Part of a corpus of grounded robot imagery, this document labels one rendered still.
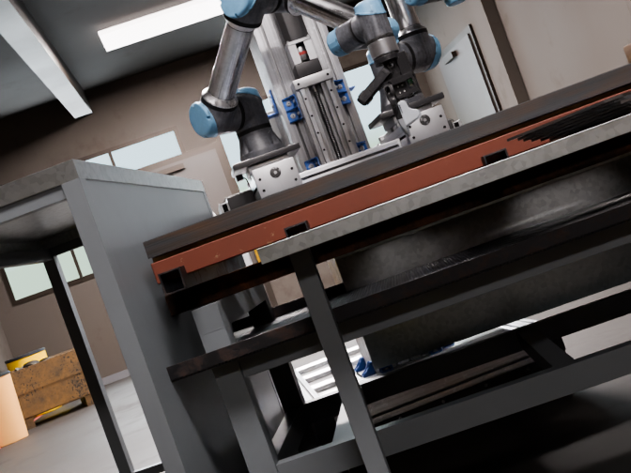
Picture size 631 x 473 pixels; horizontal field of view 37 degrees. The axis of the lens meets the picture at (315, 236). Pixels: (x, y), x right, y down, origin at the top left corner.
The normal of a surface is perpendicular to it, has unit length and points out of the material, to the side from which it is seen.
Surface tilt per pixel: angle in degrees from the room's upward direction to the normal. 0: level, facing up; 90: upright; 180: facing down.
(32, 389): 90
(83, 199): 90
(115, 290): 90
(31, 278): 90
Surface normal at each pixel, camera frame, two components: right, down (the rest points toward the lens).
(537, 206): -0.08, 0.03
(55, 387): 0.33, -0.12
